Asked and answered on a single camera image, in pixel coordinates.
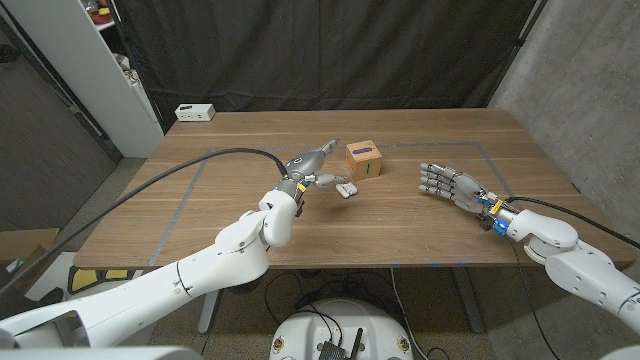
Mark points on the white cabinet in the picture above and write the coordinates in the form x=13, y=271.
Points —
x=75, y=55

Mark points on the grey tape outline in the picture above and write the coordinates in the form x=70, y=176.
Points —
x=425, y=144

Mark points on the wooden block with coloured slots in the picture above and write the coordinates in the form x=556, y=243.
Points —
x=362, y=162

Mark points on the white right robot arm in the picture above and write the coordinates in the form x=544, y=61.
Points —
x=575, y=272

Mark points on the black backdrop stand pole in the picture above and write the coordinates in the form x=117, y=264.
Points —
x=521, y=39

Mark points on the red item on shelf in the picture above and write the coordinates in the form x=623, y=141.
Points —
x=100, y=17

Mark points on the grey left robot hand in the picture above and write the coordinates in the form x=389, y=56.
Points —
x=305, y=164

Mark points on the black curtain backdrop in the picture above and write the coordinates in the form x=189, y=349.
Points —
x=325, y=50

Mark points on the grey electronics box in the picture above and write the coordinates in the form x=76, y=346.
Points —
x=331, y=351

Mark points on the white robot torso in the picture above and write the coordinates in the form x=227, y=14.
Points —
x=100, y=354

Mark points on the white AirPods case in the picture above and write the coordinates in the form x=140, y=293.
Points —
x=346, y=190

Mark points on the grey table leg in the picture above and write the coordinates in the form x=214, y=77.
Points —
x=470, y=300

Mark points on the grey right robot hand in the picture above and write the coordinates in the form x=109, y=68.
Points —
x=457, y=187

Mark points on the white table leg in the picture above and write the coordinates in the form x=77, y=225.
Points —
x=207, y=315

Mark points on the white power strip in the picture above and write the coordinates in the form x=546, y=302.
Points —
x=195, y=112

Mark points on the black antenna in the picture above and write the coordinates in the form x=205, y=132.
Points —
x=356, y=345

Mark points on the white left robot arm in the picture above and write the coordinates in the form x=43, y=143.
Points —
x=200, y=270

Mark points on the cardboard box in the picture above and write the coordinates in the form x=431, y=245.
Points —
x=25, y=245

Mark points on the black yellow floor object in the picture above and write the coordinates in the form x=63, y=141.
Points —
x=85, y=280

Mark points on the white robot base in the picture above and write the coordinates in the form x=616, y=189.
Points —
x=380, y=325

